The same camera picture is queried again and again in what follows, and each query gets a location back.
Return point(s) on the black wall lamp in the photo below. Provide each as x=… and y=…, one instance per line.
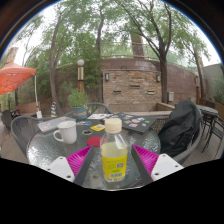
x=158, y=78
x=107, y=77

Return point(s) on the globe-topped striped lamp post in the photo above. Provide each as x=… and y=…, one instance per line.
x=80, y=75

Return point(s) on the blue yellow striped cone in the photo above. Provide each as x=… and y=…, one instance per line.
x=53, y=110

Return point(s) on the black jacket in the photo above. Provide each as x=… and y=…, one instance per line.
x=180, y=126

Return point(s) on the round dark patio table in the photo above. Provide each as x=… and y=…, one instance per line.
x=208, y=111

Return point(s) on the wooden bench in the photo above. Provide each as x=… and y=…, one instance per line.
x=28, y=107

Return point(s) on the silver laptop with stickers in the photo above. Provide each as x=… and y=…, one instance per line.
x=55, y=124

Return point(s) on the white sticker sheet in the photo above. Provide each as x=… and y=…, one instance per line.
x=98, y=116

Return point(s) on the grey wicker chair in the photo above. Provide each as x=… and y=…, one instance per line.
x=96, y=107
x=23, y=130
x=190, y=155

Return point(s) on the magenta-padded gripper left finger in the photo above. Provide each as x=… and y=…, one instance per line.
x=78, y=160

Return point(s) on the grey wall box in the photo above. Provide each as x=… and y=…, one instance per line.
x=170, y=96

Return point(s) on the yellow square card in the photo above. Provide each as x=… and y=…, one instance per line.
x=97, y=127

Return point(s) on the yellow-labelled clear drink bottle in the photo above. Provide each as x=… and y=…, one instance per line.
x=114, y=160

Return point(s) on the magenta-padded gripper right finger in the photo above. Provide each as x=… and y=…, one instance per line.
x=146, y=160

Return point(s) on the small blue sticker card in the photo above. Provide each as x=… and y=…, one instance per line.
x=83, y=123

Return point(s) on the green plant in blue pot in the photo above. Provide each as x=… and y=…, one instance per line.
x=77, y=100

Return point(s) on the flat round red coaster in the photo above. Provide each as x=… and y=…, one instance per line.
x=93, y=141

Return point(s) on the black laptop with stickers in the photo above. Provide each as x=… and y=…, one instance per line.
x=135, y=122

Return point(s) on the white ceramic mug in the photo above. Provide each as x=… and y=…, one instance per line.
x=68, y=132

